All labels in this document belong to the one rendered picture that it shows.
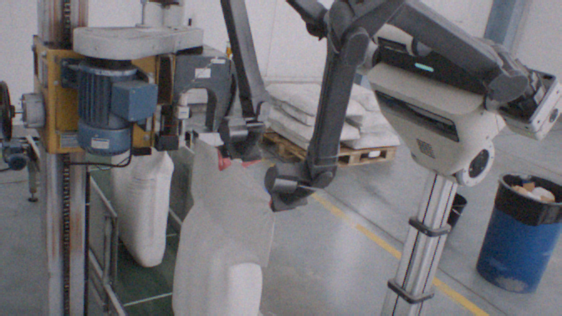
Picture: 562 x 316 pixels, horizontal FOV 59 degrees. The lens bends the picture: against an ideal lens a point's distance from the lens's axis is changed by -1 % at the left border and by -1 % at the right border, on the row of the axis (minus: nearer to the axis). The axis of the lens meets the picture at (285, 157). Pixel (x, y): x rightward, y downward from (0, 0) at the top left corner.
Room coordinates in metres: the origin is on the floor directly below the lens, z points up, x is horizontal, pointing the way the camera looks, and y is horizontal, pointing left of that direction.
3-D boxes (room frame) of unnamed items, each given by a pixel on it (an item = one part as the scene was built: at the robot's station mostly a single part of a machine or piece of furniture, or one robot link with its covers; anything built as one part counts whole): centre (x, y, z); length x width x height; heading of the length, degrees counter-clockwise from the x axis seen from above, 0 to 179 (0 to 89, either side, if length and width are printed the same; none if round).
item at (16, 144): (2.77, 1.63, 0.35); 0.30 x 0.15 x 0.15; 38
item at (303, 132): (4.49, -0.30, 0.32); 0.66 x 0.43 x 0.15; 130
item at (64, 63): (1.38, 0.60, 1.27); 0.12 x 0.09 x 0.09; 128
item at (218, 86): (1.78, 0.40, 1.21); 0.30 x 0.25 x 0.30; 38
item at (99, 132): (1.34, 0.52, 1.21); 0.15 x 0.15 x 0.25
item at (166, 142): (1.61, 0.42, 1.04); 0.08 x 0.06 x 0.05; 128
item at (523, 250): (2.91, -1.58, 0.32); 0.51 x 0.48 x 0.65; 128
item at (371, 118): (4.87, -0.76, 0.44); 0.68 x 0.44 x 0.15; 128
